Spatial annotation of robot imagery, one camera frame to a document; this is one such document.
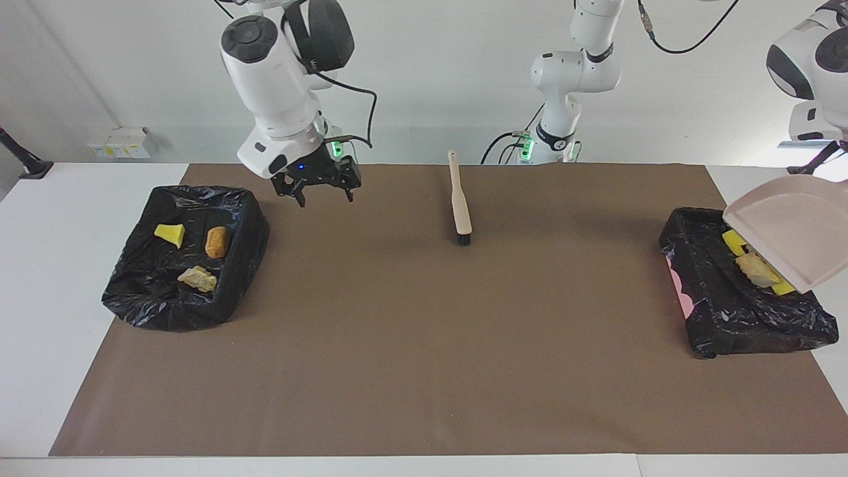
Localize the bin lined with black bag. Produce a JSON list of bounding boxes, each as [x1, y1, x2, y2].
[[101, 185, 270, 332]]

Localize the white wall socket box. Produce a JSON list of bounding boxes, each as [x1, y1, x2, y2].
[[87, 127, 154, 160]]

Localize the black base power cable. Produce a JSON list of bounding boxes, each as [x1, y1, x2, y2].
[[480, 106, 545, 164]]

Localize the black camera stand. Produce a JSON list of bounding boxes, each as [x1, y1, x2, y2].
[[787, 140, 845, 176], [0, 127, 54, 180]]

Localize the beige foam chunk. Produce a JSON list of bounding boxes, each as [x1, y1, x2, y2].
[[735, 252, 782, 288]]

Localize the beige hand brush black bristles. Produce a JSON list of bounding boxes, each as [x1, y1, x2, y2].
[[448, 150, 473, 246]]

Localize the beige plastic dustpan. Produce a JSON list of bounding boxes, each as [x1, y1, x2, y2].
[[722, 174, 848, 295]]

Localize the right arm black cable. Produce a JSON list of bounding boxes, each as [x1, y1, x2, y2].
[[212, 0, 378, 150]]

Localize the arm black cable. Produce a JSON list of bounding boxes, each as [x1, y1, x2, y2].
[[636, 0, 740, 55], [212, 0, 378, 150]]

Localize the brown bread roll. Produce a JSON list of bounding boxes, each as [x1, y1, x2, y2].
[[205, 226, 232, 260]]

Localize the brown table mat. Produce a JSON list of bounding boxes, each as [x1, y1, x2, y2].
[[50, 164, 848, 456]]

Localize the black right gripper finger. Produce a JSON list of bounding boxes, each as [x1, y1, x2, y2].
[[272, 179, 307, 207], [328, 162, 363, 203]]

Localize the pale flaky pastry piece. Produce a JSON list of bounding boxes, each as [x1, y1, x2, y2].
[[177, 266, 218, 293]]

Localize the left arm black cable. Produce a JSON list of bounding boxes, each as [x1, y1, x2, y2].
[[636, 0, 740, 55]]

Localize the pink bin with black bag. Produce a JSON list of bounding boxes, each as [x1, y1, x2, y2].
[[659, 207, 839, 358]]

